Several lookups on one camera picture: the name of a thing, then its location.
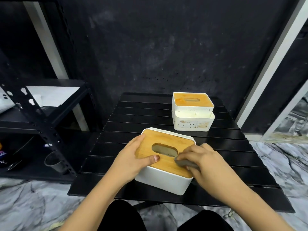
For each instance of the person's right hand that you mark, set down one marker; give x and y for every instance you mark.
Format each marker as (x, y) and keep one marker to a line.
(211, 170)

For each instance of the white frame post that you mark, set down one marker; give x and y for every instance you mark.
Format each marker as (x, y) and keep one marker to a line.
(48, 45)

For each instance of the white board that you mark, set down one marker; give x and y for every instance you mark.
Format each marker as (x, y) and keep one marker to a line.
(57, 96)

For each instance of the person's black trousers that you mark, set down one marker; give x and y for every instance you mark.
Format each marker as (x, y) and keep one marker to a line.
(122, 218)

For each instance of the white handheld controller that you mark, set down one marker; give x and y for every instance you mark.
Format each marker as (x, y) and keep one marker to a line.
(4, 102)

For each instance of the person's left forearm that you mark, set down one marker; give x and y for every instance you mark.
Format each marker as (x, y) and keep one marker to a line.
(89, 209)

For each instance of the purple snack packet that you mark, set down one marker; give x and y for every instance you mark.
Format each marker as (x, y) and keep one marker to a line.
(3, 157)

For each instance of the person's left hand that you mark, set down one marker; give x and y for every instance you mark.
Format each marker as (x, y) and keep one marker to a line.
(127, 165)

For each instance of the white door frame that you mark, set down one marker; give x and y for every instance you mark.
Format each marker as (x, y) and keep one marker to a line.
(269, 64)

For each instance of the grey metal cup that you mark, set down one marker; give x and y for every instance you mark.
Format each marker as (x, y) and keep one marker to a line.
(55, 162)

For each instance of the black metal shelf rack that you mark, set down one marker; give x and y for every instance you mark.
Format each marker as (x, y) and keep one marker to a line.
(45, 129)

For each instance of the black table leg frame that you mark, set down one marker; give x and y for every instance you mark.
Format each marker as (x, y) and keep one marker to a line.
(144, 205)

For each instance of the grey cleaning cloth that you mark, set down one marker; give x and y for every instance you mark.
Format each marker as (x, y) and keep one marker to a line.
(185, 163)

